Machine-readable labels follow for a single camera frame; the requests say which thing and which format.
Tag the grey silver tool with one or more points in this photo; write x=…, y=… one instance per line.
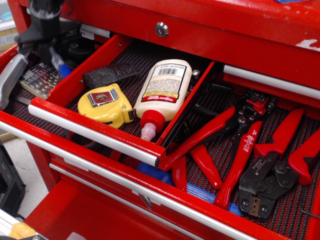
x=10, y=76

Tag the red small upper drawer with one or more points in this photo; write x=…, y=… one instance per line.
x=130, y=96

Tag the black red handled scissors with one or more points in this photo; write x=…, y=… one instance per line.
x=81, y=140

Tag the silver round key lock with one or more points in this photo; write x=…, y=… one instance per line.
x=161, y=29

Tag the yellow tape measure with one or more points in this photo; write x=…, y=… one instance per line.
x=108, y=105

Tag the red handled wire stripper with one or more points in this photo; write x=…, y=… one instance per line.
x=234, y=132

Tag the black plastic crate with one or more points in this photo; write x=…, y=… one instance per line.
x=12, y=188

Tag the red wide lower drawer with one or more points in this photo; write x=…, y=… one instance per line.
x=288, y=218

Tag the black sanding block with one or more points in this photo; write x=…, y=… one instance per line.
x=110, y=74

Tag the black handled tool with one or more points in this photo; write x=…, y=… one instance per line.
x=80, y=50

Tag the white glue bottle red cap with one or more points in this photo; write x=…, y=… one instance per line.
x=162, y=95

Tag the red handled crimping tool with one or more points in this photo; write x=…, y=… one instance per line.
x=269, y=177

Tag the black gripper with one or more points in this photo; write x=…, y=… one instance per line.
x=47, y=30

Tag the red handled pliers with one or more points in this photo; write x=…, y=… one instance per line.
x=204, y=162

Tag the drill bit set case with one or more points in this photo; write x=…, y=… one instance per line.
x=40, y=79

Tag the white markers label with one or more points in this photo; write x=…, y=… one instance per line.
x=87, y=34

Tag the blue white marker pen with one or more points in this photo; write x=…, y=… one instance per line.
x=58, y=63

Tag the red tool chest cabinet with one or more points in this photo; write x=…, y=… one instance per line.
x=260, y=40

